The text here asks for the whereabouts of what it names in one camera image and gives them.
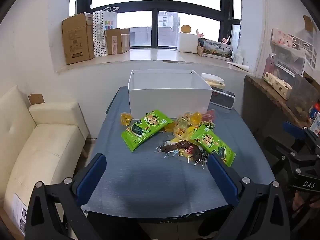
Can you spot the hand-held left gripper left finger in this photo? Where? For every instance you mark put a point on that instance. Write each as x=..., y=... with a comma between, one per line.
x=91, y=177

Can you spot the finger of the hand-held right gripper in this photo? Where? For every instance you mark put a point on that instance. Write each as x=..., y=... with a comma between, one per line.
x=295, y=130
x=280, y=152

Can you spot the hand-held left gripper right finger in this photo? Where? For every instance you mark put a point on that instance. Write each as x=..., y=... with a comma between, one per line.
x=222, y=180

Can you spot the brown meat snack packet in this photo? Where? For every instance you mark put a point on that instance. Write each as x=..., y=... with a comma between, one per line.
x=182, y=148

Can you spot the yellow snack packet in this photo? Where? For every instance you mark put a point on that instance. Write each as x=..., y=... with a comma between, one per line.
x=192, y=130

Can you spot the blue and white carton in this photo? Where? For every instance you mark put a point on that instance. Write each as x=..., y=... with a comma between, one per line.
x=315, y=120

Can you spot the clear plastic container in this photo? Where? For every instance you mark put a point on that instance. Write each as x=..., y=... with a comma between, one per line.
x=300, y=95

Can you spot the large green snack packet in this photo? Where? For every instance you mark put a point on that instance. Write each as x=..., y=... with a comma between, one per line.
x=212, y=145
x=147, y=127

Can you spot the wooden side table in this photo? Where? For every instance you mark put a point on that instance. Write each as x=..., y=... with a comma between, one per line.
x=265, y=97

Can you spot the small dark green snack packet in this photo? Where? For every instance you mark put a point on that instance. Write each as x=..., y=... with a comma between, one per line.
x=208, y=125

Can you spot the blue grey table cloth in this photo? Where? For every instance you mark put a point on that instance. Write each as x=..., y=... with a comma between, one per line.
x=150, y=180

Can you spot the cream sofa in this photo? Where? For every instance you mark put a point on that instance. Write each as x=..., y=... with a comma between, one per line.
x=37, y=142

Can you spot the orange jelly cup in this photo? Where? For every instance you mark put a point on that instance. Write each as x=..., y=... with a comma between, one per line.
x=186, y=117
x=195, y=118
x=180, y=131
x=126, y=118
x=168, y=128

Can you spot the red jelly cup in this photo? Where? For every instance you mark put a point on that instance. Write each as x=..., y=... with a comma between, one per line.
x=208, y=115

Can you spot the clear plastic drawer unit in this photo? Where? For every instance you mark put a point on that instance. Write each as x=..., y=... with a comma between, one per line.
x=292, y=55

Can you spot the black and white speaker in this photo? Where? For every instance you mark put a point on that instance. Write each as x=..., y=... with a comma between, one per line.
x=222, y=98

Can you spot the labelled parcel box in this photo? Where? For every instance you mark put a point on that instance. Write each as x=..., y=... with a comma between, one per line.
x=18, y=210

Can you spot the white paper cone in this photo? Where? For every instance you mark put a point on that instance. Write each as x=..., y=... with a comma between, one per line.
x=238, y=66

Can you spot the cardboard scrap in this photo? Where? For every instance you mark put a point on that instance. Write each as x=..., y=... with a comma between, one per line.
x=36, y=98

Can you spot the yellow tissue pack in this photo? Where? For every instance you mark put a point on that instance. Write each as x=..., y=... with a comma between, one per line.
x=212, y=78

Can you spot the taped cardboard piece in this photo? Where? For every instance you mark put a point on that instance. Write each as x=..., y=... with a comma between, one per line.
x=308, y=23

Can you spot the landscape printed box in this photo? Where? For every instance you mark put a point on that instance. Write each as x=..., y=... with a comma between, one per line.
x=217, y=48

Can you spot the pink toy figure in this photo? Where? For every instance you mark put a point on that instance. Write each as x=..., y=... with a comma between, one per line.
x=226, y=40
x=199, y=33

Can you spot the small brown figurine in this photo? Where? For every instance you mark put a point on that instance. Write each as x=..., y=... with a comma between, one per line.
x=200, y=48

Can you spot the tall cardboard box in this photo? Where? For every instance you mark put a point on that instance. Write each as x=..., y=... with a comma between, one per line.
x=77, y=40

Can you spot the small open cardboard box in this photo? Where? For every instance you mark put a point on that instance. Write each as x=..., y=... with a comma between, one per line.
x=116, y=41

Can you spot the white foam box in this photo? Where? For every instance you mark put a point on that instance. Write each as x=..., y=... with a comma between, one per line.
x=187, y=42

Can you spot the dotted white shopping bag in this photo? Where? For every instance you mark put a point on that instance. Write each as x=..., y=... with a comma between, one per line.
x=102, y=32

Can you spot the yellow pomelo fruit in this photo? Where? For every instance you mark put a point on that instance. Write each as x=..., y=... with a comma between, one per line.
x=185, y=28

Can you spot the black window frame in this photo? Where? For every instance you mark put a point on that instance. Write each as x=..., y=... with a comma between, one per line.
x=155, y=5

